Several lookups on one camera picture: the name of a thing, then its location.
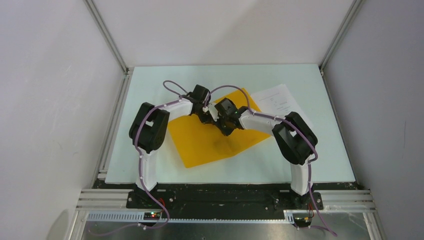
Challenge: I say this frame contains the white slotted cable duct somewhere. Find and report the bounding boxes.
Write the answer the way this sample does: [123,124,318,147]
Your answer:
[86,211,294,224]

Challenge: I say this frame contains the right controller board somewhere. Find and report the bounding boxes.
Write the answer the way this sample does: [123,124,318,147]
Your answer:
[293,217,312,228]

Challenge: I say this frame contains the yellow plastic folder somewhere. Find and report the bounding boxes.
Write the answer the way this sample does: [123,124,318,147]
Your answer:
[167,87,273,169]

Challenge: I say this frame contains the aluminium corner post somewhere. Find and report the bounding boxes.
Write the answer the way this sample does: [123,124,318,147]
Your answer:
[319,0,366,74]
[83,0,129,75]

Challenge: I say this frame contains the aluminium frame rail front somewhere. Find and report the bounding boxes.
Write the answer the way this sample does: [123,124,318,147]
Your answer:
[76,189,377,214]

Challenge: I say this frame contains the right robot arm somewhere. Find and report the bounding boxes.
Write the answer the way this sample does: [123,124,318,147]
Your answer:
[208,98,318,209]

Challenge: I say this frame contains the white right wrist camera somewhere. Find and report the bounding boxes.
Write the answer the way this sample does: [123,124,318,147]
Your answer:
[202,102,219,122]

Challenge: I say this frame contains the white printed paper sheets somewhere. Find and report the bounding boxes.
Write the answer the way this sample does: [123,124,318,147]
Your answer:
[250,84,314,129]

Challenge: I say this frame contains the controller board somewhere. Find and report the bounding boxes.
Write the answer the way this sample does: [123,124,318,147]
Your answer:
[143,211,162,221]
[293,217,312,228]

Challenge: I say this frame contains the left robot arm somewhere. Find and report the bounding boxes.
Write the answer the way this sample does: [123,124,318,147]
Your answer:
[129,84,213,208]

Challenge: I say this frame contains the left controller board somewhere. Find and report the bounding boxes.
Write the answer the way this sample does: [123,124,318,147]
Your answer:
[143,211,162,221]

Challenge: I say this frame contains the right aluminium corner post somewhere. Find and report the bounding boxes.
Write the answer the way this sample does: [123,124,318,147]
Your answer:
[319,0,366,74]

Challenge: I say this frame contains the left aluminium corner post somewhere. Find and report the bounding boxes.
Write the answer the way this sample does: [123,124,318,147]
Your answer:
[83,0,129,75]

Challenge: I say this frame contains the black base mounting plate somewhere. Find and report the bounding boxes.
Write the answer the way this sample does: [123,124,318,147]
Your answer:
[126,182,324,220]

